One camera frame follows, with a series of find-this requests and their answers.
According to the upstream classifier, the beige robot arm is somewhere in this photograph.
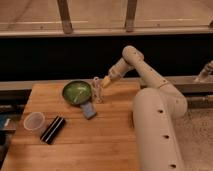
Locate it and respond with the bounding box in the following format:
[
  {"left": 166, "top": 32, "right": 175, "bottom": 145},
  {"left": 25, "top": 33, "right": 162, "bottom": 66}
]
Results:
[{"left": 102, "top": 46, "right": 188, "bottom": 171}]

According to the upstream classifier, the clear plastic bottle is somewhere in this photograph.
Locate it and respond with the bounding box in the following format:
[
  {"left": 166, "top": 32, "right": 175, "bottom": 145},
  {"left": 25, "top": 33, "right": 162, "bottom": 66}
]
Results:
[{"left": 92, "top": 77, "right": 103, "bottom": 103}]

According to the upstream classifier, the green bowl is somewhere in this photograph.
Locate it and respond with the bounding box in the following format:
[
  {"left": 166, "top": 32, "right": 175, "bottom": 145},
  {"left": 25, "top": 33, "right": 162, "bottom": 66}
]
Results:
[{"left": 62, "top": 81, "right": 92, "bottom": 105}]

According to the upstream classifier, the blue sponge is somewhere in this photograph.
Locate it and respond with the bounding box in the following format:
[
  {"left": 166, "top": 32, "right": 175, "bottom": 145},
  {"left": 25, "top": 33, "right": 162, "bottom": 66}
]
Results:
[{"left": 80, "top": 102, "right": 96, "bottom": 119}]

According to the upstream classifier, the wooden table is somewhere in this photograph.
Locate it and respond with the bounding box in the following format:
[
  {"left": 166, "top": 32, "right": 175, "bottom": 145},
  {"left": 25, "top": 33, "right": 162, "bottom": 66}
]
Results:
[{"left": 1, "top": 81, "right": 139, "bottom": 171}]

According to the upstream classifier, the clear plastic cup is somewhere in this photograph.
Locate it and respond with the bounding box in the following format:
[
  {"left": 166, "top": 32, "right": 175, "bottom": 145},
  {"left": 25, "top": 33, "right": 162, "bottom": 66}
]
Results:
[{"left": 23, "top": 112, "right": 46, "bottom": 133}]

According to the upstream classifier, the right metal post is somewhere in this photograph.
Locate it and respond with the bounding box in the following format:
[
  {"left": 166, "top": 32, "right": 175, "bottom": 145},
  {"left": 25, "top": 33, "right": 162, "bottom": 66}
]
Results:
[{"left": 124, "top": 0, "right": 137, "bottom": 32}]

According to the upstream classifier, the metal post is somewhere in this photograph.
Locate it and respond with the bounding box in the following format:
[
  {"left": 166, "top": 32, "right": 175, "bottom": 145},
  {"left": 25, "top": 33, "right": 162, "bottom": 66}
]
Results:
[
  {"left": 57, "top": 0, "right": 73, "bottom": 34},
  {"left": 124, "top": 0, "right": 137, "bottom": 32}
]

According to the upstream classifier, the left metal post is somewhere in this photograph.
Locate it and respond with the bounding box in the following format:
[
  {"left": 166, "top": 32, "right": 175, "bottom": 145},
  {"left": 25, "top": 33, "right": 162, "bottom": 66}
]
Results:
[{"left": 57, "top": 0, "right": 73, "bottom": 34}]

